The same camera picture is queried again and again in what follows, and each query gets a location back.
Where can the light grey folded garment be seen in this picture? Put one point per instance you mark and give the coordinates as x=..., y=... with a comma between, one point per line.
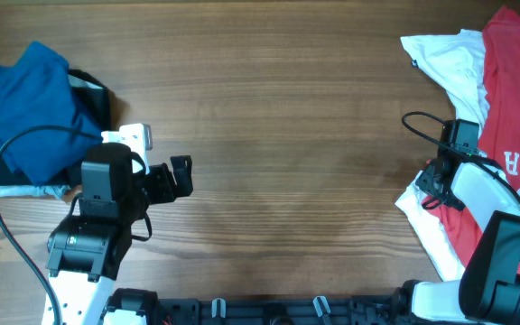
x=56, y=191

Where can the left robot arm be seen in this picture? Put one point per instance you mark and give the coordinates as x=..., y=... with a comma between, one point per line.
x=86, y=249

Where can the blue folded shirt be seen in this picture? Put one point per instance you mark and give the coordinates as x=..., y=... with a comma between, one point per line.
x=38, y=104

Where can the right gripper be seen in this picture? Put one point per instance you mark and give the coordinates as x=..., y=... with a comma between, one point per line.
x=423, y=182

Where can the white t-shirt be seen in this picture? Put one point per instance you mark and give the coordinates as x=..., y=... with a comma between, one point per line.
x=458, y=67

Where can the red printed t-shirt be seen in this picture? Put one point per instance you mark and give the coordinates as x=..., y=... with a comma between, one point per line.
x=513, y=113

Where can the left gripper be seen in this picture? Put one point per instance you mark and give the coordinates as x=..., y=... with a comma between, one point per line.
x=162, y=177

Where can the black folded garment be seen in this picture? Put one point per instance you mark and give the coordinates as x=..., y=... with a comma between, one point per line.
x=95, y=97

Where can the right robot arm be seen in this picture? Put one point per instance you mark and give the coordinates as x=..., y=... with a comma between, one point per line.
x=489, y=289

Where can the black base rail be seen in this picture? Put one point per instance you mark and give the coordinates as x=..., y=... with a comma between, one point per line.
x=264, y=311

